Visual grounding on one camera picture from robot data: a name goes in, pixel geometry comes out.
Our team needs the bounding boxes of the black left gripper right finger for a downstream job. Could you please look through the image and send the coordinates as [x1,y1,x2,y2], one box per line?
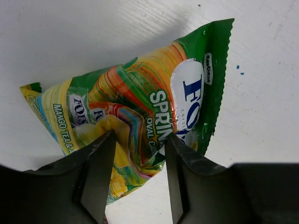
[165,135,299,224]

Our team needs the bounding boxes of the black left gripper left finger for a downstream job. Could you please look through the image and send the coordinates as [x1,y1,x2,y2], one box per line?
[0,131,116,224]

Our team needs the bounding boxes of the green Fox's candy bag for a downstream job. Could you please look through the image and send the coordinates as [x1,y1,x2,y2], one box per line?
[20,19,234,204]

